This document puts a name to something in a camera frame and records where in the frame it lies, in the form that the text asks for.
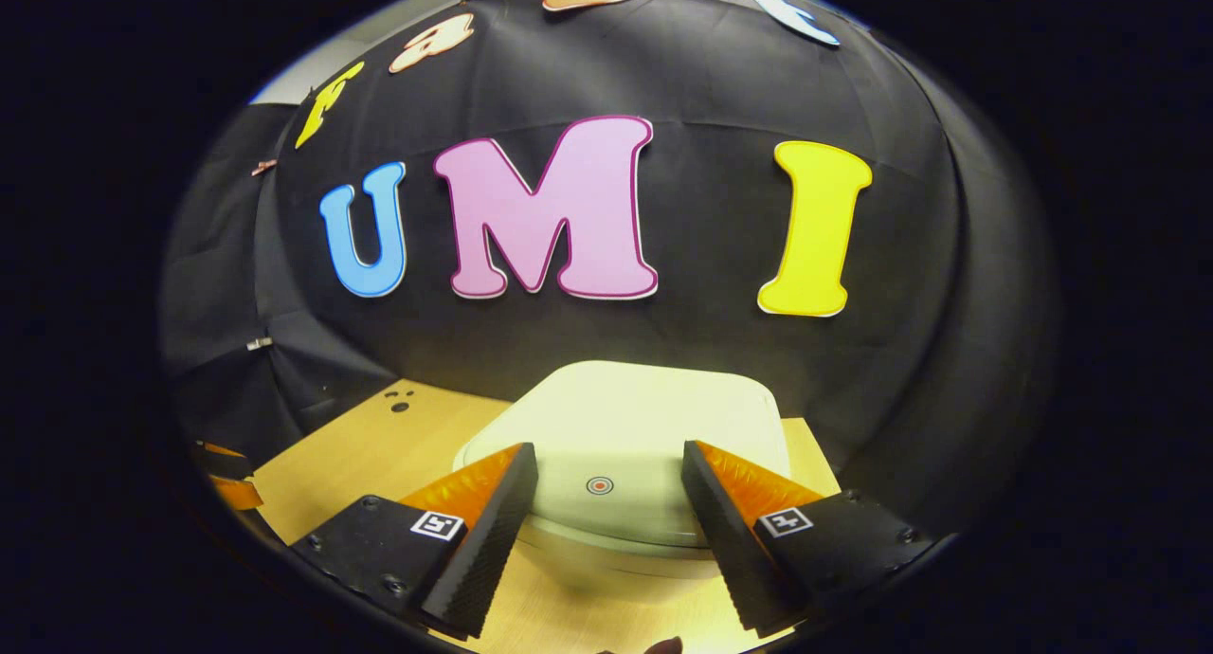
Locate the black backdrop cloth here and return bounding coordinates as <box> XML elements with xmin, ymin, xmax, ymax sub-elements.
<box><xmin>159</xmin><ymin>0</ymin><xmax>1058</xmax><ymax>541</ymax></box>

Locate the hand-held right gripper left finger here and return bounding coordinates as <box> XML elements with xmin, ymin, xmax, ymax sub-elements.
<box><xmin>291</xmin><ymin>442</ymin><xmax>539</xmax><ymax>640</ymax></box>

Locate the wooden desktop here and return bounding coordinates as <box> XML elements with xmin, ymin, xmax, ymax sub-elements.
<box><xmin>248</xmin><ymin>379</ymin><xmax>842</xmax><ymax>654</ymax></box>

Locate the green desktop garbage bin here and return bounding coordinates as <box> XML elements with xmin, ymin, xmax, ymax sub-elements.
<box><xmin>453</xmin><ymin>360</ymin><xmax>792</xmax><ymax>603</ymax></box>

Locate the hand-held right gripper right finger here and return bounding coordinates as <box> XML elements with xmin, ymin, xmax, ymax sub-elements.
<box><xmin>681</xmin><ymin>440</ymin><xmax>934</xmax><ymax>638</ymax></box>

